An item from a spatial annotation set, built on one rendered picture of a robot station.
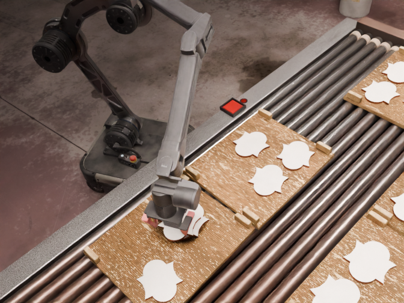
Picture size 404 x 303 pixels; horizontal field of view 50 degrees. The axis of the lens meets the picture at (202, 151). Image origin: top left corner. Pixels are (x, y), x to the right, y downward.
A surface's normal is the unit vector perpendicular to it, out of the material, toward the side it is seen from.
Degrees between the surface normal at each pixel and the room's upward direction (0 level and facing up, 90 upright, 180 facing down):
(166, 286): 0
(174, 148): 22
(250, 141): 0
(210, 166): 0
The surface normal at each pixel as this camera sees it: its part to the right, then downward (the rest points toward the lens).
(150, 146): -0.08, -0.67
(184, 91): -0.14, -0.35
